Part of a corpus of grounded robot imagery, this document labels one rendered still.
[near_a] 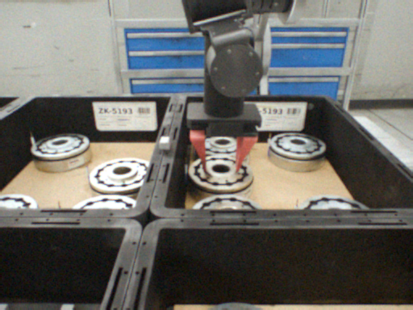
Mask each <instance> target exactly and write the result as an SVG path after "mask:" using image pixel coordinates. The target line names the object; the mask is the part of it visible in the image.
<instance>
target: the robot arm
mask: <svg viewBox="0 0 413 310"><path fill-rule="evenodd" d="M255 1H256V0H181V2H182V5H183V10H184V13H185V17H186V22H187V24H188V29H189V33H190V34H196V33H202V35H203V36H204V85H203V103H188V115H187V127H188V128H190V140H191V142H192V144H193V145H194V149H195V150H196V151H197V153H198V155H199V157H200V158H201V164H202V169H203V172H206V171H207V158H206V142H205V126H206V135H207V136H208V137H237V140H236V164H235V168H236V172H239V171H240V167H241V165H242V162H243V160H244V158H245V157H247V155H248V152H249V151H250V150H251V149H252V147H253V146H254V144H255V143H256V142H257V138H258V131H257V127H258V128H261V121H262V118H261V115H260V112H259V110H258V108H257V105H256V104H254V103H244V96H245V95H247V94H251V93H252V92H253V91H254V90H255V89H256V88H257V87H258V86H259V83H260V81H261V79H262V76H263V71H264V67H263V63H262V60H261V58H260V57H259V55H258V52H256V51H255V50H254V49H253V48H252V46H250V45H249V44H248V40H249V34H246V31H245V28H244V26H243V25H245V20H246V19H250V18H253V12H252V4H251V2H255ZM256 126H257V127H256Z"/></svg>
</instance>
